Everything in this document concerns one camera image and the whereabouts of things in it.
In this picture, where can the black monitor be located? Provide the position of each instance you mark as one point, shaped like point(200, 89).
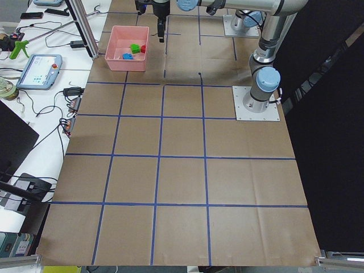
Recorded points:
point(17, 140)

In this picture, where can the blue toy block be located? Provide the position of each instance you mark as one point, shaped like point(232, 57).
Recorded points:
point(127, 56)

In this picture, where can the black smartphone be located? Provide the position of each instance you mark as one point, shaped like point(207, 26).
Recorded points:
point(31, 15)

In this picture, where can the black power adapter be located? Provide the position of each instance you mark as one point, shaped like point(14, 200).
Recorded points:
point(77, 44)

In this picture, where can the pink plastic box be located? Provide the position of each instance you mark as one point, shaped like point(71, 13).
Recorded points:
point(121, 38)

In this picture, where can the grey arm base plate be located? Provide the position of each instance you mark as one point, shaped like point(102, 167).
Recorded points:
point(248, 109)
point(237, 27)

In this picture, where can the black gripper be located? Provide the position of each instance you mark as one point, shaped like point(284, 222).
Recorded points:
point(160, 10)

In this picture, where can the green toy block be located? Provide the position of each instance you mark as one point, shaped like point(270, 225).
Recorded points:
point(135, 48)

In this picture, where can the aluminium frame post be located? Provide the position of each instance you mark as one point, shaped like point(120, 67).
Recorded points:
point(78, 13)

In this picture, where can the blue teach pendant tablet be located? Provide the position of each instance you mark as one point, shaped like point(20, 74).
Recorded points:
point(40, 72)

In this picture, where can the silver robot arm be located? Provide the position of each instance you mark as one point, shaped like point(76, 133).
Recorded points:
point(265, 78)
point(277, 12)

